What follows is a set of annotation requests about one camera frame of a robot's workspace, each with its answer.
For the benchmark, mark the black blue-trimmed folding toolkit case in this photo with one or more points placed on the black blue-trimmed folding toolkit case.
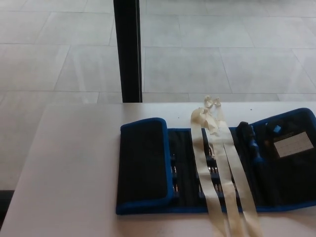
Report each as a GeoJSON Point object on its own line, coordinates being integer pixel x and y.
{"type": "Point", "coordinates": [143, 160]}

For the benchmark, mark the beige tape strip curled end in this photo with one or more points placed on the beige tape strip curled end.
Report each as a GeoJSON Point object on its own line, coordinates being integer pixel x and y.
{"type": "Point", "coordinates": [198, 153]}

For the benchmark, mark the white label card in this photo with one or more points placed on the white label card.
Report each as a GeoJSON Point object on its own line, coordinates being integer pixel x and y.
{"type": "Point", "coordinates": [293, 144]}

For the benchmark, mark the dark furniture base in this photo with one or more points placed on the dark furniture base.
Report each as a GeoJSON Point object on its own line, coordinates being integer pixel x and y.
{"type": "Point", "coordinates": [5, 203]}

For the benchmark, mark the black window frame post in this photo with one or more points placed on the black window frame post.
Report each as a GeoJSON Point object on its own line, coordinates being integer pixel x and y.
{"type": "Point", "coordinates": [128, 49]}

